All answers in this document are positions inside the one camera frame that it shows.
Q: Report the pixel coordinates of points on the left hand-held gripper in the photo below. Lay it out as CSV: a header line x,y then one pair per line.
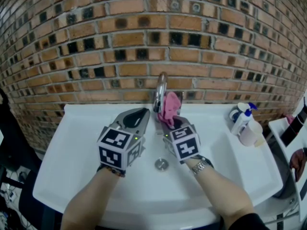
x,y
115,150

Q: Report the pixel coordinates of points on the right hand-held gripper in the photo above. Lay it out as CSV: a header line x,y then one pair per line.
x,y
187,147

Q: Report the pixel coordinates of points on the pink cloth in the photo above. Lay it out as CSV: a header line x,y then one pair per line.
x,y
170,104

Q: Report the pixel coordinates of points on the chrome faucet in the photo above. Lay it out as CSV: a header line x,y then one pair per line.
x,y
160,92

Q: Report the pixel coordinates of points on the person's left forearm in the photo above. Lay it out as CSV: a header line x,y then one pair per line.
x,y
88,200

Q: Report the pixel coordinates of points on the person's right forearm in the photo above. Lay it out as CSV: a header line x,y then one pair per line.
x,y
220,190

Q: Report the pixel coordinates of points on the metal sink drain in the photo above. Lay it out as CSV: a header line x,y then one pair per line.
x,y
161,164

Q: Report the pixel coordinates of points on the silver wristwatch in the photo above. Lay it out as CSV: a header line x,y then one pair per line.
x,y
199,167

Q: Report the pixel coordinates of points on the white pump bottle blue nozzle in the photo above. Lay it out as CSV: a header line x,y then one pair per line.
x,y
243,120

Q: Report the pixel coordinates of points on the pale pink mug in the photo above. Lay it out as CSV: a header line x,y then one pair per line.
x,y
250,134

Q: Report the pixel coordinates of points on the white sink basin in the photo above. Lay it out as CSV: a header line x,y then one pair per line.
x,y
84,188

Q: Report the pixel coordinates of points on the yellowish soap bar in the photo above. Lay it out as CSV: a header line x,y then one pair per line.
x,y
259,144

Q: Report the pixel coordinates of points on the white side shelf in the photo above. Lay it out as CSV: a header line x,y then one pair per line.
x,y
283,142

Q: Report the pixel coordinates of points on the black office chair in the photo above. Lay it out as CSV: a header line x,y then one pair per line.
x,y
16,133

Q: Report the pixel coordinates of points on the black appliance with stand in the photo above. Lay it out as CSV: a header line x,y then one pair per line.
x,y
293,130

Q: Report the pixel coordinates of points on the person's black right sleeve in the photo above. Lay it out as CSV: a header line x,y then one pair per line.
x,y
249,223

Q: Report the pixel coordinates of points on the white round basin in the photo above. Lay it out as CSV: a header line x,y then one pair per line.
x,y
285,183

